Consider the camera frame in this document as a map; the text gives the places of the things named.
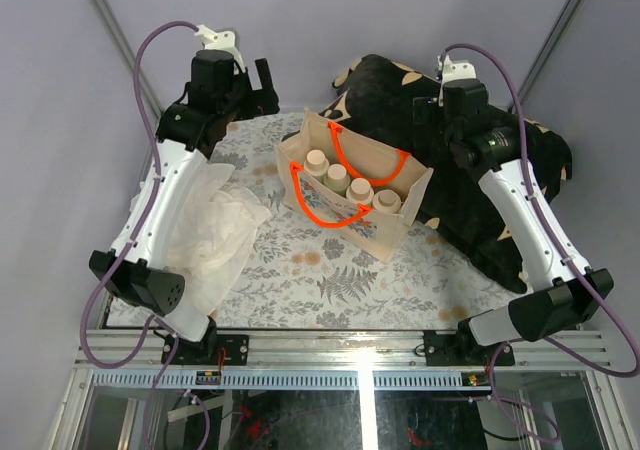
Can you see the wide cream jar wooden lid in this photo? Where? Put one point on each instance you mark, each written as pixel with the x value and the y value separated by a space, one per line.
pixel 386 201

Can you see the grey slotted cable duct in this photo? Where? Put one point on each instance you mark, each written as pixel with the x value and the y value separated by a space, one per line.
pixel 291 380

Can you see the black plush flower pillow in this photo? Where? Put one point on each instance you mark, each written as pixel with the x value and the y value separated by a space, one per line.
pixel 375 97

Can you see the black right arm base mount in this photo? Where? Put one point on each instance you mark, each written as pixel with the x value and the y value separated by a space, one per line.
pixel 455 349

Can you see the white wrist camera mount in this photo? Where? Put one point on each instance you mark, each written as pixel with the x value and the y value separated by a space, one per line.
pixel 226 39
pixel 449 70

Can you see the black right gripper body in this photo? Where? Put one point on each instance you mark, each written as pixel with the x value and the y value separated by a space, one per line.
pixel 428 111

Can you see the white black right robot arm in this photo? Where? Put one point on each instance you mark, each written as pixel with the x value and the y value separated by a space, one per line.
pixel 566 290

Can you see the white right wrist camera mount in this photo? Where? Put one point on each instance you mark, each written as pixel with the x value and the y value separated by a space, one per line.
pixel 449 70

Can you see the aluminium corner frame post right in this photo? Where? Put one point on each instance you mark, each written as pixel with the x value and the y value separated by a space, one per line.
pixel 552 41

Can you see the aluminium corner frame post left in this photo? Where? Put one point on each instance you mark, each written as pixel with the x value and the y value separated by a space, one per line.
pixel 126 52

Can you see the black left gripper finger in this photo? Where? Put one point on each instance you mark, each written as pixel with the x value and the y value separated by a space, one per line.
pixel 264 102
pixel 264 73

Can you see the cream bottle wooden cap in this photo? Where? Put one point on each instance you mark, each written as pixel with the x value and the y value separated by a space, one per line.
pixel 360 191
pixel 316 164

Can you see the beige canvas tote bag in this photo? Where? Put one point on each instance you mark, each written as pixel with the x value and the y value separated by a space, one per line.
pixel 385 167

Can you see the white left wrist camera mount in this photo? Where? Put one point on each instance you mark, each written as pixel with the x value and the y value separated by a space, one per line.
pixel 226 39

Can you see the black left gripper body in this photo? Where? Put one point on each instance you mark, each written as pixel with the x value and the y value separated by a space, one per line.
pixel 237 103

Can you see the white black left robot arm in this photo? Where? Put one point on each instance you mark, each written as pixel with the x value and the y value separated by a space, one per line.
pixel 133 270

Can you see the green bottle wooden cap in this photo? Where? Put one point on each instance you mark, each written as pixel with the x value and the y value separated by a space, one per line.
pixel 337 179

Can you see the cream bottle wooden cap front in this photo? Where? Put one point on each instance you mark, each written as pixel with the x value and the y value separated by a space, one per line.
pixel 360 191

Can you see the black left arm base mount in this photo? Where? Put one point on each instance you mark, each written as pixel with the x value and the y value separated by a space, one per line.
pixel 214 349

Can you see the floral patterned table cloth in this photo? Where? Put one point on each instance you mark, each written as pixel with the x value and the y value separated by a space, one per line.
pixel 299 275

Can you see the aluminium corner frame post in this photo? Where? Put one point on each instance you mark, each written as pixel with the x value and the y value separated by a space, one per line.
pixel 552 41
pixel 126 52

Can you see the white crumpled cloth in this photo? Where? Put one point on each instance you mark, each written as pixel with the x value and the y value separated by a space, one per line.
pixel 214 233

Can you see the aluminium front rail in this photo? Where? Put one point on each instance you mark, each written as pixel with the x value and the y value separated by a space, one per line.
pixel 342 350

